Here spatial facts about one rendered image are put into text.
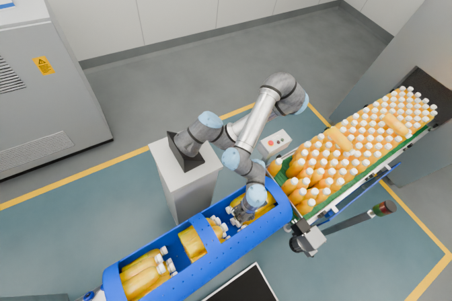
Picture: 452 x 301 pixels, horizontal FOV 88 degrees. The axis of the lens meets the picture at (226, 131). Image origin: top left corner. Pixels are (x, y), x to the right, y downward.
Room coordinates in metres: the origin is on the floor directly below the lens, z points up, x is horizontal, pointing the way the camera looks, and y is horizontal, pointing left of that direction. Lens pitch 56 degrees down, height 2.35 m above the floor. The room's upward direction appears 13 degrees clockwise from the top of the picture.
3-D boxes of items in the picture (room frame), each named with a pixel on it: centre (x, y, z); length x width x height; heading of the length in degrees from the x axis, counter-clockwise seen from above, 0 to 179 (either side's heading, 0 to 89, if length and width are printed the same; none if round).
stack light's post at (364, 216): (0.52, -0.91, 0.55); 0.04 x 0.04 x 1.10; 43
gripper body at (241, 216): (0.32, -0.16, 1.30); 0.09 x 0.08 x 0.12; 133
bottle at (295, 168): (0.76, -0.50, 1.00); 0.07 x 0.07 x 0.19
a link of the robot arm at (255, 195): (0.33, -0.17, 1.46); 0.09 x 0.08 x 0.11; 3
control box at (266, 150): (0.87, -0.33, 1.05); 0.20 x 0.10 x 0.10; 133
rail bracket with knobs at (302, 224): (0.40, -0.55, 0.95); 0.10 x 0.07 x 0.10; 43
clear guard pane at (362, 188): (0.76, -1.03, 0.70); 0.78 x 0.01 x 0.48; 133
